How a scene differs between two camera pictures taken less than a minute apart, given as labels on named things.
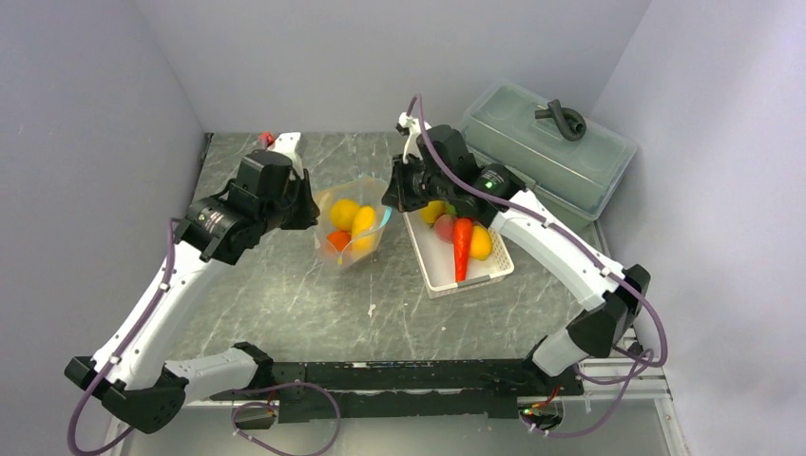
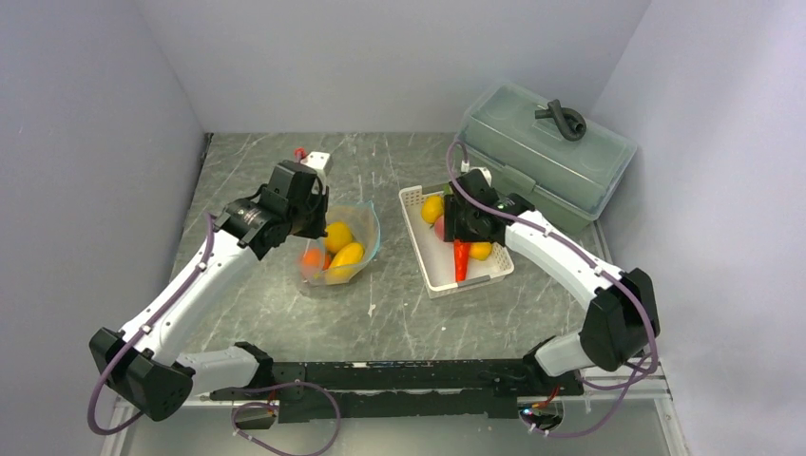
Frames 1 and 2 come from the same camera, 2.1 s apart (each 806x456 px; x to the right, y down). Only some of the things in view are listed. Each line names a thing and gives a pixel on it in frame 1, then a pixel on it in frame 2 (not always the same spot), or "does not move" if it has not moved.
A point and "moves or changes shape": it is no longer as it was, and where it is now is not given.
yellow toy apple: [342, 214] -> [338, 237]
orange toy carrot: [462, 237] does not move
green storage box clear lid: [577, 180] does not move
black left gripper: [306, 218] -> [319, 195]
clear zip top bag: [350, 217] moves or changes shape
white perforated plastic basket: [435, 259] does not move
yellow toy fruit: [481, 242] does not move
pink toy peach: [443, 228] does not move
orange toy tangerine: [339, 239] -> [312, 257]
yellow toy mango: [363, 227] -> [347, 259]
